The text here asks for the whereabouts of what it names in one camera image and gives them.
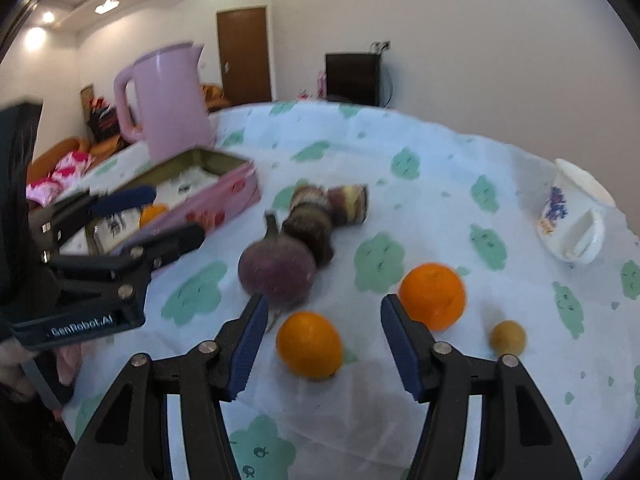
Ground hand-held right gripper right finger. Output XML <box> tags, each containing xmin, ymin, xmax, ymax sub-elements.
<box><xmin>380</xmin><ymin>294</ymin><xmax>583</xmax><ymax>480</ymax></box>

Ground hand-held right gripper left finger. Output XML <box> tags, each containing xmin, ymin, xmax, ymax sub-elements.
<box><xmin>62</xmin><ymin>292</ymin><xmax>271</xmax><ymax>480</ymax></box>

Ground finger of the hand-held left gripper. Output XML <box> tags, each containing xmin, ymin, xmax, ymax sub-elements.
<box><xmin>30</xmin><ymin>185</ymin><xmax>158</xmax><ymax>257</ymax></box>
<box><xmin>42</xmin><ymin>222</ymin><xmax>207</xmax><ymax>307</ymax></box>

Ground orange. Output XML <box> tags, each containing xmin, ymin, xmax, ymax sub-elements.
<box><xmin>398</xmin><ymin>262</ymin><xmax>467</xmax><ymax>332</ymax></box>
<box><xmin>276</xmin><ymin>311</ymin><xmax>344</xmax><ymax>380</ymax></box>
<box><xmin>139</xmin><ymin>204</ymin><xmax>170</xmax><ymax>228</ymax></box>

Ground purple beet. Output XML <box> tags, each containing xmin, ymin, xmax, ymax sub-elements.
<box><xmin>237</xmin><ymin>210</ymin><xmax>318</xmax><ymax>331</ymax></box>

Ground small tan round longan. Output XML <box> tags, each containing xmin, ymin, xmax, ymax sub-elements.
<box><xmin>490</xmin><ymin>320</ymin><xmax>527</xmax><ymax>357</ymax></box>

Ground brown patterned ceramic mug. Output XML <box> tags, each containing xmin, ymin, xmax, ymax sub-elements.
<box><xmin>281</xmin><ymin>185</ymin><xmax>336</xmax><ymax>266</ymax></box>

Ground brown round object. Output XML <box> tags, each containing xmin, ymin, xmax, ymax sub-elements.
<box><xmin>327</xmin><ymin>184</ymin><xmax>371</xmax><ymax>228</ymax></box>

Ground person's left hand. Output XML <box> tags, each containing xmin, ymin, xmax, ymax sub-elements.
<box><xmin>0</xmin><ymin>340</ymin><xmax>82</xmax><ymax>405</ymax></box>

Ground white printed paper packet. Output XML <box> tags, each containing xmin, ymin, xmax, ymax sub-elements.
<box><xmin>155</xmin><ymin>167</ymin><xmax>223</xmax><ymax>208</ymax></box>
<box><xmin>92</xmin><ymin>207</ymin><xmax>143</xmax><ymax>253</ymax></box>

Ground pink plastic bags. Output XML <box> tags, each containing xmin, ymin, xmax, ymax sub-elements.
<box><xmin>26</xmin><ymin>152</ymin><xmax>95</xmax><ymax>207</ymax></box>

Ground orange sofa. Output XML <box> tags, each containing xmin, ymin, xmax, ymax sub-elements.
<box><xmin>27</xmin><ymin>135</ymin><xmax>128</xmax><ymax>176</ymax></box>

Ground red and black bag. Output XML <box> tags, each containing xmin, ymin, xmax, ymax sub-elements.
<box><xmin>87</xmin><ymin>96</ymin><xmax>124</xmax><ymax>143</ymax></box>

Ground pink electric kettle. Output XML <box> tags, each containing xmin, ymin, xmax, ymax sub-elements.
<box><xmin>113</xmin><ymin>42</ymin><xmax>217</xmax><ymax>161</ymax></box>

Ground white tablecloth with green print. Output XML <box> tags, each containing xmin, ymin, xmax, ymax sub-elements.
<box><xmin>60</xmin><ymin>100</ymin><xmax>640</xmax><ymax>480</ymax></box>

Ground brown wooden door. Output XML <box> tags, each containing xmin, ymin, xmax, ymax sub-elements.
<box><xmin>216</xmin><ymin>6</ymin><xmax>272</xmax><ymax>107</ymax></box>

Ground white floral cup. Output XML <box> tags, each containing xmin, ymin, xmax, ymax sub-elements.
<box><xmin>536</xmin><ymin>158</ymin><xmax>617</xmax><ymax>265</ymax></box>

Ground black television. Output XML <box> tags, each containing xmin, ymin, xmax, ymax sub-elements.
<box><xmin>325</xmin><ymin>52</ymin><xmax>386</xmax><ymax>107</ymax></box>

